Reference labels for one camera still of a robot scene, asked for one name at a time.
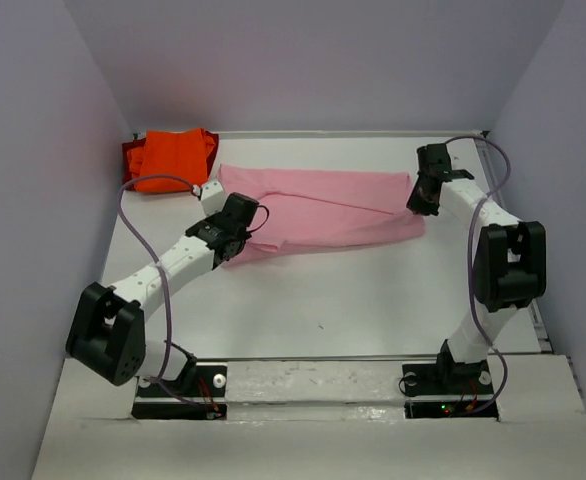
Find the pink t shirt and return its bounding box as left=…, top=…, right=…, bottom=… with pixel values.
left=218, top=165, right=426, bottom=268

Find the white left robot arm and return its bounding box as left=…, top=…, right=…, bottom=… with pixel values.
left=65, top=193, right=262, bottom=395

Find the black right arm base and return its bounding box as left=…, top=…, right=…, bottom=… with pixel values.
left=398, top=360, right=499, bottom=420

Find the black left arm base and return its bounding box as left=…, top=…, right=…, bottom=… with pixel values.
left=131, top=361, right=228, bottom=421

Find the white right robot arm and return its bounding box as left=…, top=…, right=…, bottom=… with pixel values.
left=401, top=143, right=547, bottom=397

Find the orange folded t shirt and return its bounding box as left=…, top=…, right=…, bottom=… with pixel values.
left=125, top=128, right=212, bottom=194

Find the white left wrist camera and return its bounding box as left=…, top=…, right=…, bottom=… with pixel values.
left=192, top=180, right=227, bottom=216

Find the aluminium table frame rail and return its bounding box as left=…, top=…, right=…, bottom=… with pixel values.
left=468, top=139, right=547, bottom=345

